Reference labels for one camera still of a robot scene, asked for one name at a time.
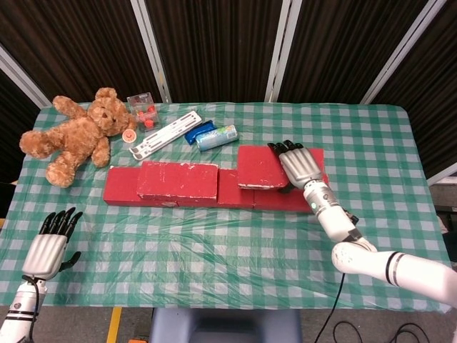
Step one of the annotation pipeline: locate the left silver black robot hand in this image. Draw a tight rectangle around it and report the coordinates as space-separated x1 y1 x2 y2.
21 206 84 281

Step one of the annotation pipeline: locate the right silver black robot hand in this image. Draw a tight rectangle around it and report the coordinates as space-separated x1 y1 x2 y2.
266 139 326 196

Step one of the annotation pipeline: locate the red brick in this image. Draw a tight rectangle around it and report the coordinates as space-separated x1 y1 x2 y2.
177 168 255 209
236 144 326 189
252 174 331 214
103 166 179 207
136 160 219 199

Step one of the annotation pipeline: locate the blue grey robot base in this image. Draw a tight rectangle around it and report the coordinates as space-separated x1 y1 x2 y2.
148 307 303 343

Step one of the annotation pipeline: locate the green white checked tablecloth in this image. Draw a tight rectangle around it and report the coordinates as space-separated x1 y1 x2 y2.
0 101 453 312

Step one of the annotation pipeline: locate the light blue cylindrical pack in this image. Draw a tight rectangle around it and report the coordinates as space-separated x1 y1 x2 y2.
195 124 239 152

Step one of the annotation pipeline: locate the blue snack packet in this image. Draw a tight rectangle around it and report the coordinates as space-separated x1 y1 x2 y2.
184 119 217 145

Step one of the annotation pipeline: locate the brown teddy bear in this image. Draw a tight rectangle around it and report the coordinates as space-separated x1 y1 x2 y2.
19 86 138 189

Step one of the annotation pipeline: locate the white slotted plastic stand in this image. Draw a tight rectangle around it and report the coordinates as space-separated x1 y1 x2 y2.
129 110 203 161

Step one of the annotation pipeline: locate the clear box with red caps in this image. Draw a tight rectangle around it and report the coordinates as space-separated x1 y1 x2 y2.
126 92 160 132

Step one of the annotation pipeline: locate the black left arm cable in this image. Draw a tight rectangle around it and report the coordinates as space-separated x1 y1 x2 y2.
21 274 39 343

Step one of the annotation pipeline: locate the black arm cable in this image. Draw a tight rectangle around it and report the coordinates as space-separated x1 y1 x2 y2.
322 273 347 343
21 274 39 343

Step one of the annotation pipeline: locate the white partition frame post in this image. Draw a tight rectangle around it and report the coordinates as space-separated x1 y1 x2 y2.
0 44 53 110
359 0 449 105
130 0 173 104
266 0 303 104
426 162 457 187

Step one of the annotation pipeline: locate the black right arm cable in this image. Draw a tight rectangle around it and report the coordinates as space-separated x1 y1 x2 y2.
322 273 347 343

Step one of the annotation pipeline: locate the black floor cable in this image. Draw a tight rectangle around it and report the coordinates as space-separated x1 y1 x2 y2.
333 320 429 343

